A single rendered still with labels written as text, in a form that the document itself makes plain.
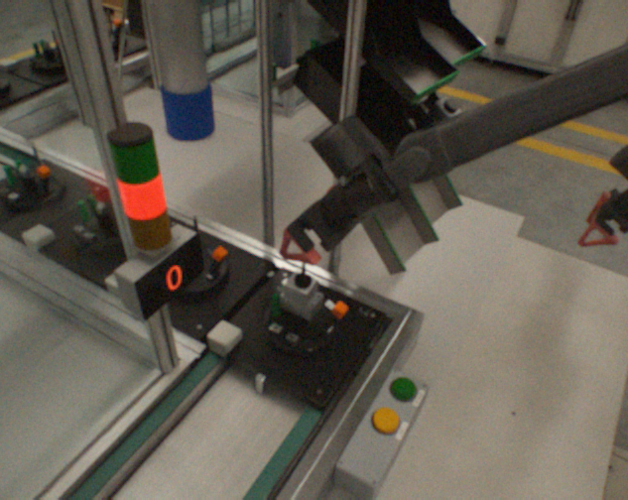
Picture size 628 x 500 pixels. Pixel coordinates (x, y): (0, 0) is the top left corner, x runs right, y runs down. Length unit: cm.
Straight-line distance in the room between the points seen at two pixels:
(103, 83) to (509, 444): 85
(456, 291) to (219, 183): 73
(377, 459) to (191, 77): 121
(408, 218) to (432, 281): 20
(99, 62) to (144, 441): 56
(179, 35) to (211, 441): 112
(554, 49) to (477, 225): 348
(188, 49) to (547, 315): 118
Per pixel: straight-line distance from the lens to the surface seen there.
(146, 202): 65
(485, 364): 113
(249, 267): 108
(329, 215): 73
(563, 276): 139
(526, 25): 486
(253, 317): 98
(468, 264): 133
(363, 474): 83
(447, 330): 116
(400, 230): 110
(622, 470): 186
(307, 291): 87
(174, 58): 164
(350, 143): 68
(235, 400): 94
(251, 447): 90
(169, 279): 73
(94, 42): 60
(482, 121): 66
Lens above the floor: 171
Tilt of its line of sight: 42 degrees down
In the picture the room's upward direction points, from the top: 3 degrees clockwise
